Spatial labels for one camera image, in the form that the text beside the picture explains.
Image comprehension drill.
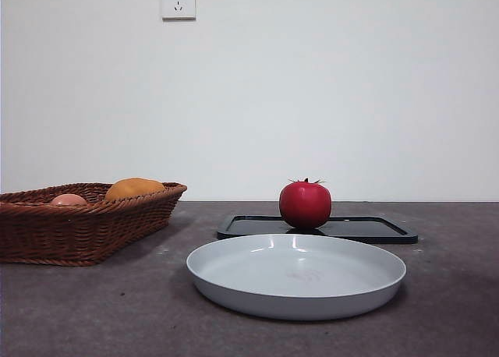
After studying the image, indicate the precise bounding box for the red tomato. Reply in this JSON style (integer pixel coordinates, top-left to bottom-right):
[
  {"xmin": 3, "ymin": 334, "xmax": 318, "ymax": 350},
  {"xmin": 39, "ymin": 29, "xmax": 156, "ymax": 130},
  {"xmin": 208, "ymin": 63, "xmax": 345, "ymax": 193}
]
[{"xmin": 278, "ymin": 177, "xmax": 332, "ymax": 230}]

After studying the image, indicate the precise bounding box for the pale grey round plate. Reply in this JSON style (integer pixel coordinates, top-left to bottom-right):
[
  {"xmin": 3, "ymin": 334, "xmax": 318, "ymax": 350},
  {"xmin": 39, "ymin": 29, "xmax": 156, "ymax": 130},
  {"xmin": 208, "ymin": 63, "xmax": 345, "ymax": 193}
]
[{"xmin": 186, "ymin": 233, "xmax": 408, "ymax": 321}]

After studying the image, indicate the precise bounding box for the black rectangular tray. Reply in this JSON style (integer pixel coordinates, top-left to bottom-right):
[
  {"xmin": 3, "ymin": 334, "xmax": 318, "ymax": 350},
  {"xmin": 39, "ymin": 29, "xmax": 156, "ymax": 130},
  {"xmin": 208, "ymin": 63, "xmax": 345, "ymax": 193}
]
[{"xmin": 216, "ymin": 214, "xmax": 419, "ymax": 245}]

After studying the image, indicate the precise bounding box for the brown wicker basket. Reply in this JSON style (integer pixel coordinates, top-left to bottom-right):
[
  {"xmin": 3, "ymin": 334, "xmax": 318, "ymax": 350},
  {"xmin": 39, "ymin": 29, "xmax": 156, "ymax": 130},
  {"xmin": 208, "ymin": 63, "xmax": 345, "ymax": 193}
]
[{"xmin": 0, "ymin": 182, "xmax": 188, "ymax": 267}]

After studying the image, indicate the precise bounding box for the pink egg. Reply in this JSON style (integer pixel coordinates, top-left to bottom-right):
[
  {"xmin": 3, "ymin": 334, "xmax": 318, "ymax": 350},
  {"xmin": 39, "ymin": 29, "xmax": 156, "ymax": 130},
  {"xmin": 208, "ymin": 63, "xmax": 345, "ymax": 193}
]
[{"xmin": 49, "ymin": 193, "xmax": 89, "ymax": 207}]

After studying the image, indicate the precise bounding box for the white wall socket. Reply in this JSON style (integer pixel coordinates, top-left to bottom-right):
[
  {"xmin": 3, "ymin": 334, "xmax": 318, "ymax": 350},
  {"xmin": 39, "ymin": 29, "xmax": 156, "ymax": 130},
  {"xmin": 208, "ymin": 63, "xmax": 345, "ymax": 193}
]
[{"xmin": 161, "ymin": 0, "xmax": 196, "ymax": 21}]

